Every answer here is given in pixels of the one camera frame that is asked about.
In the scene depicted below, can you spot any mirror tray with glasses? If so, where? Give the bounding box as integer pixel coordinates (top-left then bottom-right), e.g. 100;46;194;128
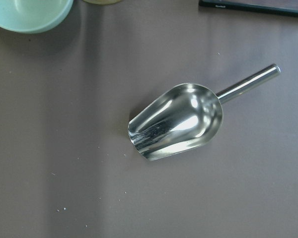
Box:
199;0;298;17

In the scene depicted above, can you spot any metal ice scoop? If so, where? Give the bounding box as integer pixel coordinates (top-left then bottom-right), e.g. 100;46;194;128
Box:
128;64;281;161

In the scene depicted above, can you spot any wooden mug tree stand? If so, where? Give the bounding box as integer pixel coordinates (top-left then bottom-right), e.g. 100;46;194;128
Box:
84;0;121;5

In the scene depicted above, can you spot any green ceramic bowl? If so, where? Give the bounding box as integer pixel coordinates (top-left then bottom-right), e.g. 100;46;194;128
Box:
0;0;73;34

